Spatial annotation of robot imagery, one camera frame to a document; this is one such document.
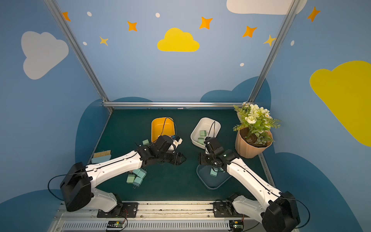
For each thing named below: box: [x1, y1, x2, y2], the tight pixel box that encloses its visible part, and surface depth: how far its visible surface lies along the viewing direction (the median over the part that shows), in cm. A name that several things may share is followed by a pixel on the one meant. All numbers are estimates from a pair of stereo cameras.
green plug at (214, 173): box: [209, 167, 219, 177], surface depth 87 cm
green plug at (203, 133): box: [199, 130, 207, 137], surface depth 106 cm
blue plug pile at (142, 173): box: [136, 168, 148, 180], surface depth 87 cm
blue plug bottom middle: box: [132, 175, 143, 189], surface depth 84 cm
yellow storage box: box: [151, 116, 176, 143], surface depth 110 cm
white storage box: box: [190, 116, 222, 150], surface depth 109 cm
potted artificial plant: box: [232, 101, 282, 159], surface depth 81 cm
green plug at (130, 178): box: [126, 174, 136, 184], surface depth 84 cm
